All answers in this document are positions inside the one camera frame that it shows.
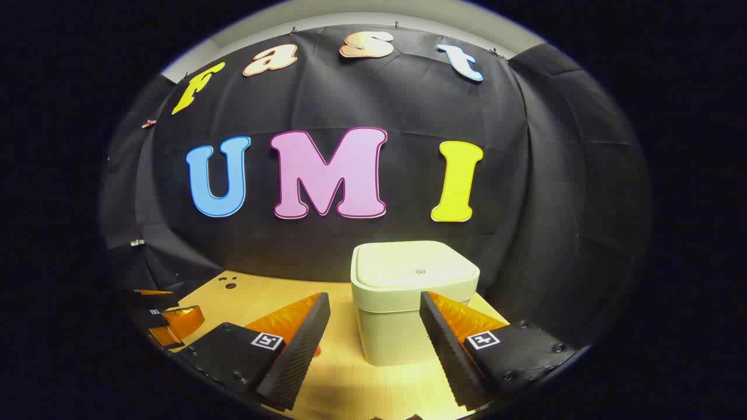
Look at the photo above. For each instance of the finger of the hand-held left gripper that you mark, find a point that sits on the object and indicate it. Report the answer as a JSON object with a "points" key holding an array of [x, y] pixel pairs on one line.
{"points": [[154, 300], [175, 326]]}

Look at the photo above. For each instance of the black backdrop cloth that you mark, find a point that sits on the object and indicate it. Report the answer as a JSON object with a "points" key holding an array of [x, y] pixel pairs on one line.
{"points": [[408, 105]]}

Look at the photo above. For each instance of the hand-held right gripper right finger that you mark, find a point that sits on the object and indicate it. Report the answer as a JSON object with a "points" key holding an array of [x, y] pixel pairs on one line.
{"points": [[446, 350]]}

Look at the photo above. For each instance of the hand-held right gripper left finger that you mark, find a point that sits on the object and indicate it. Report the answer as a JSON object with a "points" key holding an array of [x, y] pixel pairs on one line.
{"points": [[300, 350]]}

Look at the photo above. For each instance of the pale green desktop garbage bin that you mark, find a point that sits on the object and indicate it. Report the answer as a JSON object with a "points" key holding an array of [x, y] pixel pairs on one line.
{"points": [[397, 274]]}

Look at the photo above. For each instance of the wooden desktop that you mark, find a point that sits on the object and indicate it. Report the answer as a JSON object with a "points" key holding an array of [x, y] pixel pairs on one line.
{"points": [[344, 385]]}

